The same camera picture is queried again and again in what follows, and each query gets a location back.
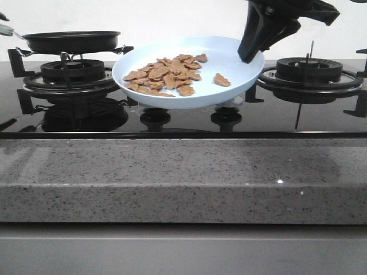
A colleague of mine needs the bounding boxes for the black glass gas hob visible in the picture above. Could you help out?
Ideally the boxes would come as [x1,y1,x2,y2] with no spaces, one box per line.
[1,62,366,139]

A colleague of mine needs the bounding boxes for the left burner with pan support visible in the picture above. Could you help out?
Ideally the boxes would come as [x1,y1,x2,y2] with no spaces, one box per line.
[8,48,136,118]

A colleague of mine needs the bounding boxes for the left silver stove knob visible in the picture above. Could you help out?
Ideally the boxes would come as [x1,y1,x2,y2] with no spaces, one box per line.
[139,104,154,109]

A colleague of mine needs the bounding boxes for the light blue plate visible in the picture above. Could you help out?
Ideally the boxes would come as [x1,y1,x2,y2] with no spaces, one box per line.
[112,36,265,109]

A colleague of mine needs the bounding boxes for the brown meat pieces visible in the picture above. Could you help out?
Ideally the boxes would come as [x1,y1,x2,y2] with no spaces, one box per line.
[123,53,232,97]

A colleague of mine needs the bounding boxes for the right silver stove knob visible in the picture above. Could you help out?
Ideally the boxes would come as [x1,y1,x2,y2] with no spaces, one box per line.
[216,96,244,108]

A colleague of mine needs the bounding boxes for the wire pan support ring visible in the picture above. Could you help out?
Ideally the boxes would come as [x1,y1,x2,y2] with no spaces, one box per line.
[15,44,127,62]

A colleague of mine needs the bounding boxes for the silver stove knob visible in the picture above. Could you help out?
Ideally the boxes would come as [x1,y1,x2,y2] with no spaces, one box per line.
[139,104,154,109]
[216,96,244,108]

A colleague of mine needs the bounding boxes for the right burner with pan support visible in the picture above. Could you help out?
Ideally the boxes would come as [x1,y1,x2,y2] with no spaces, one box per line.
[245,49,366,117]

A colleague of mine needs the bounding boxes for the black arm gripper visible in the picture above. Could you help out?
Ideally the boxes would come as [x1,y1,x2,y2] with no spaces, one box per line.
[237,0,340,63]

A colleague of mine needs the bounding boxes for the burner with pan support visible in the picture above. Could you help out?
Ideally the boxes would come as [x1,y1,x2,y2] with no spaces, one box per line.
[8,48,136,118]
[245,49,366,117]

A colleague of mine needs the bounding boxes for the black frying pan mint handle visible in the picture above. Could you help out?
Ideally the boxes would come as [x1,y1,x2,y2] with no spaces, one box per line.
[0,24,122,54]

